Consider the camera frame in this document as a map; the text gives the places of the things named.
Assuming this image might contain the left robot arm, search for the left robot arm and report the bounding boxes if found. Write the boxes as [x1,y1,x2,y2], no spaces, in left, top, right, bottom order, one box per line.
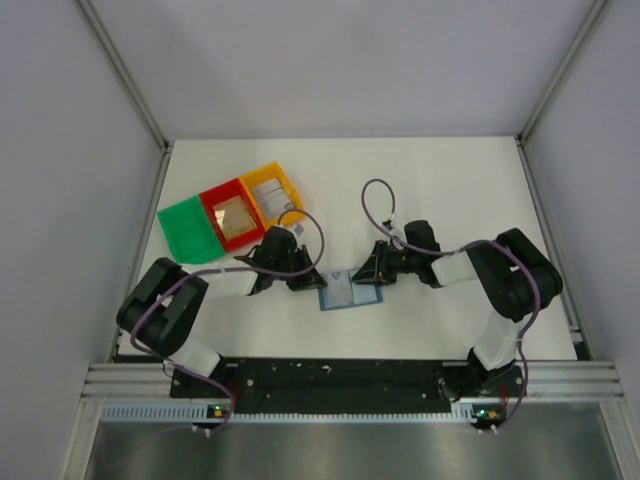
[116,226,327,397]

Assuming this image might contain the blue leather card holder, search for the blue leather card holder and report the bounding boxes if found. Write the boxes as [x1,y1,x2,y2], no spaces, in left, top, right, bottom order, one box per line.
[318,269,383,312]

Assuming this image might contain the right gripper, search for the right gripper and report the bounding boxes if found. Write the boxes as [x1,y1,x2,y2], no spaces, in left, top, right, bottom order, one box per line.
[352,240,421,286]

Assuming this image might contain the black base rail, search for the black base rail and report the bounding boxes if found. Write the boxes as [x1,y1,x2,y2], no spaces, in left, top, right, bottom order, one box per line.
[167,355,524,416]

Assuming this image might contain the gold cards in red bin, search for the gold cards in red bin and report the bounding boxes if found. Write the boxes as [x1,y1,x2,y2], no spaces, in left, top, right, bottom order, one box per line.
[213,195,256,241]

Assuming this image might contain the red plastic bin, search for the red plastic bin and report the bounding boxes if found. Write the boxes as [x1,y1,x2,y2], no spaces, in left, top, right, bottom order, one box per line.
[198,178,265,253]

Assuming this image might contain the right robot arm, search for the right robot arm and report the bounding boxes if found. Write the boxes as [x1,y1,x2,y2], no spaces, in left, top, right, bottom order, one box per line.
[352,220,563,399]

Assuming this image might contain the green plastic bin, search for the green plastic bin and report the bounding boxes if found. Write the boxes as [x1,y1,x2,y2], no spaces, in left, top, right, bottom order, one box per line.
[157,196,225,264]

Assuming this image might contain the silver cards in yellow bin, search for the silver cards in yellow bin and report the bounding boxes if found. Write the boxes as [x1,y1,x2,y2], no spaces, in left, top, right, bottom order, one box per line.
[251,178,294,222]

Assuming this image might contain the white cable duct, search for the white cable duct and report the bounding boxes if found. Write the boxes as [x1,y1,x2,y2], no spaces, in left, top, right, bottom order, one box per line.
[99,402,506,426]

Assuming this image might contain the silver credit card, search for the silver credit card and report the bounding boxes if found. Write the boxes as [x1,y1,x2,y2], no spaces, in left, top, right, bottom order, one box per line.
[321,271,354,310]

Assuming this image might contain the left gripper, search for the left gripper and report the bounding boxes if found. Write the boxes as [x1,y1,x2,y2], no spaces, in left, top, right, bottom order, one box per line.
[273,245,326,292]

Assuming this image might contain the yellow plastic bin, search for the yellow plastic bin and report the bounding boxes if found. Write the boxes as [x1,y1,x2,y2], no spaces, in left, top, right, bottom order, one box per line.
[239,162,304,230]

